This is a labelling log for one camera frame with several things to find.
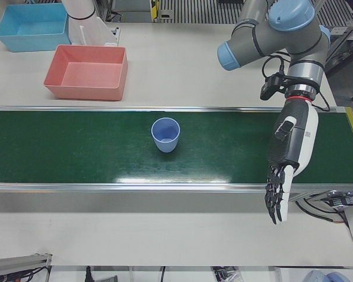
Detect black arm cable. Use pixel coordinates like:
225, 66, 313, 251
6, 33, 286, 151
261, 55, 331, 112

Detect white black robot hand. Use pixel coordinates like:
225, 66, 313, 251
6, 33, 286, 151
263, 98, 319, 226

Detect conveyor driver board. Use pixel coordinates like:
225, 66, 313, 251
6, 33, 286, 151
326, 190, 353, 206

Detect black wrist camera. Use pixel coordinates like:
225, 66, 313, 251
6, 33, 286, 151
259, 75, 285, 101

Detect pale blue cap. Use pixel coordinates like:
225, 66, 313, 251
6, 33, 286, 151
305, 270, 327, 282

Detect blue plastic box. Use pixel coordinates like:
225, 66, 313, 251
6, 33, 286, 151
0, 2, 69, 53

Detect pink plastic box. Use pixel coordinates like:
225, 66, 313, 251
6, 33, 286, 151
43, 44, 129, 102

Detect metal roller rack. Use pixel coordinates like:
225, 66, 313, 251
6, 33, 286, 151
160, 0, 245, 24

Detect green belt conveyor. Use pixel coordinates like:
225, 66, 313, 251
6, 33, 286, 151
0, 105, 353, 213

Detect yellow plastic part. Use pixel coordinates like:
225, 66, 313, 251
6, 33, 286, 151
149, 0, 161, 19

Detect blue plastic cup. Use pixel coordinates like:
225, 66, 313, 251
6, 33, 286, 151
151, 117, 182, 154

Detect white column stand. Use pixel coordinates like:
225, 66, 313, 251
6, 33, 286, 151
61, 0, 120, 47

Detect aluminium extrusion bar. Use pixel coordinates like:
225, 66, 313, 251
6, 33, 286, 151
0, 253, 53, 282

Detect grey cable bundle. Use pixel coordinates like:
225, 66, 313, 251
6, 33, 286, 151
294, 192, 349, 226

